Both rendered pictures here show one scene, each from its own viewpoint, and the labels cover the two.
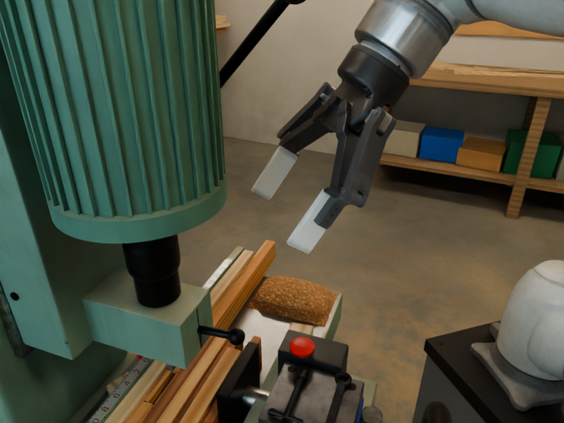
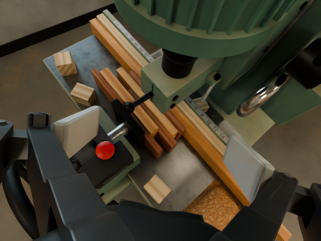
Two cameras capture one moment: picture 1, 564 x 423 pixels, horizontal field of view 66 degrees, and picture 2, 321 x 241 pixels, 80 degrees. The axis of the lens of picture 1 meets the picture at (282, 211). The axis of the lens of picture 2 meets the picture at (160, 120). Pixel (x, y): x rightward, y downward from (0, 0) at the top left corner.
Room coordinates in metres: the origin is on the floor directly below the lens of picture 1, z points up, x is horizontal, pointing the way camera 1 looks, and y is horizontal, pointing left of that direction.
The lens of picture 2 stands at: (0.47, -0.05, 1.33)
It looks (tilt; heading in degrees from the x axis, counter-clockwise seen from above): 68 degrees down; 107
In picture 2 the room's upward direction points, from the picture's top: 14 degrees clockwise
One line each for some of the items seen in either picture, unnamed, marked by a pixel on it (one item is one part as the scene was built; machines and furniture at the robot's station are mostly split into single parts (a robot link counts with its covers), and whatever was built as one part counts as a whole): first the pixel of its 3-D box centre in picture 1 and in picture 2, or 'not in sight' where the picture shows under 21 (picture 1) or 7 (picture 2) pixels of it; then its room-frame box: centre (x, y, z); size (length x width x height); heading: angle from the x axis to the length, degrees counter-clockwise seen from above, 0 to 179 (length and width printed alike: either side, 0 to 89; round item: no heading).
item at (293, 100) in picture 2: not in sight; (291, 91); (0.62, 0.26, 1.02); 0.09 x 0.07 x 0.12; 160
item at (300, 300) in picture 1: (293, 292); (211, 219); (0.61, -0.02, 0.92); 0.14 x 0.09 x 0.04; 70
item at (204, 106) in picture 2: (125, 391); (199, 105); (0.48, 0.25, 0.82); 0.04 x 0.04 x 0.03; 49
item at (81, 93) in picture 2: not in sight; (84, 95); (0.23, 0.07, 0.92); 0.04 x 0.03 x 0.04; 10
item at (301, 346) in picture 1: (301, 347); (105, 150); (0.38, -0.02, 1.02); 0.03 x 0.03 x 0.01
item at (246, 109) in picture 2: not in sight; (262, 93); (0.58, 0.22, 1.02); 0.12 x 0.03 x 0.12; 70
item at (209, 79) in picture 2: not in sight; (207, 88); (0.48, 0.19, 1.00); 0.02 x 0.02 x 0.10; 70
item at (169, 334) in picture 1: (151, 318); (181, 76); (0.42, 0.16, 1.03); 0.14 x 0.07 x 0.09; 70
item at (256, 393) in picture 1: (262, 400); (117, 133); (0.36, 0.02, 0.95); 0.09 x 0.07 x 0.09; 160
